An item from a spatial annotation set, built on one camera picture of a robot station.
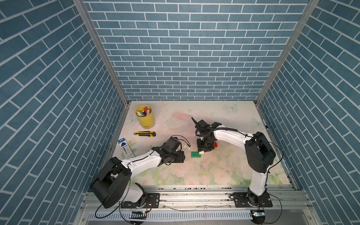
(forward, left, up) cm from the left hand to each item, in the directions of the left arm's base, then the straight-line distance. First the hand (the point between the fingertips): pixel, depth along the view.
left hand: (184, 158), depth 86 cm
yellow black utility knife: (+19, +28, -1) cm, 34 cm away
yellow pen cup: (+29, +29, +8) cm, 42 cm away
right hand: (+5, -10, 0) cm, 11 cm away
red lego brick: (+9, -21, +1) cm, 22 cm away
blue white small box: (+8, +39, -2) cm, 40 cm away
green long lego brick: (+3, -7, -1) cm, 8 cm away
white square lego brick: (+3, -11, +2) cm, 11 cm away
